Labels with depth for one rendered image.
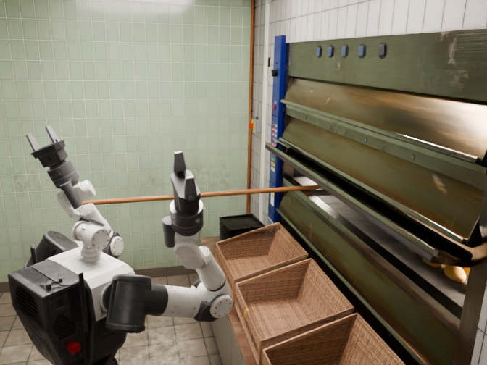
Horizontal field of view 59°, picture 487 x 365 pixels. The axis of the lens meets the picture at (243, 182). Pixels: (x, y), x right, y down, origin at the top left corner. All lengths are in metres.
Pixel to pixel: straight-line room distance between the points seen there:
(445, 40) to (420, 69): 0.15
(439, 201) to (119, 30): 2.82
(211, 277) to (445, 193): 0.85
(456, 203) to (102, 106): 2.89
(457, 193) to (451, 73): 0.39
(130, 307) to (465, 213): 1.07
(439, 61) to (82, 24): 2.78
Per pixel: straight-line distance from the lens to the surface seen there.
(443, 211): 1.62
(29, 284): 1.35
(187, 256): 1.22
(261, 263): 3.15
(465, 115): 1.57
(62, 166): 1.63
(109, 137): 3.80
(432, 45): 1.70
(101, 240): 1.36
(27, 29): 3.81
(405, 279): 1.87
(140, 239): 4.06
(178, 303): 1.31
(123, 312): 1.23
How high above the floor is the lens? 2.00
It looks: 16 degrees down
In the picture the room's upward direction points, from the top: 1 degrees clockwise
